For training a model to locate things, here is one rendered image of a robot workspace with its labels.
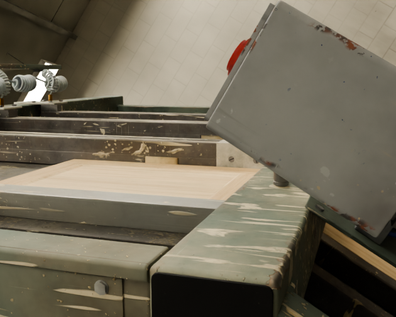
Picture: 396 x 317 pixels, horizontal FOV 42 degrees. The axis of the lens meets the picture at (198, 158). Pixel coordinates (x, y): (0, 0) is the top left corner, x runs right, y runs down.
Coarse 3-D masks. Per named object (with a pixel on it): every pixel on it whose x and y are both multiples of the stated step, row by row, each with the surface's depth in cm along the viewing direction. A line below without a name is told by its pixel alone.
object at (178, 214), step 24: (0, 192) 82; (24, 192) 81; (48, 192) 81; (72, 192) 81; (96, 192) 81; (120, 192) 81; (24, 216) 81; (48, 216) 80; (72, 216) 79; (96, 216) 77; (120, 216) 76; (144, 216) 75; (168, 216) 74; (192, 216) 72
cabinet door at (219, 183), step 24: (48, 168) 114; (72, 168) 114; (96, 168) 115; (120, 168) 115; (144, 168) 114; (168, 168) 113; (192, 168) 113; (216, 168) 113; (240, 168) 113; (144, 192) 91; (168, 192) 91; (192, 192) 91; (216, 192) 90
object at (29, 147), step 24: (0, 144) 132; (24, 144) 130; (48, 144) 128; (72, 144) 126; (96, 144) 124; (120, 144) 122; (144, 144) 120; (168, 144) 118; (192, 144) 116; (216, 144) 114
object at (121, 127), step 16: (0, 112) 182; (16, 112) 185; (0, 128) 182; (16, 128) 180; (32, 128) 178; (48, 128) 176; (64, 128) 174; (80, 128) 172; (96, 128) 170; (112, 128) 169; (128, 128) 167; (144, 128) 165; (160, 128) 163; (176, 128) 162; (192, 128) 160
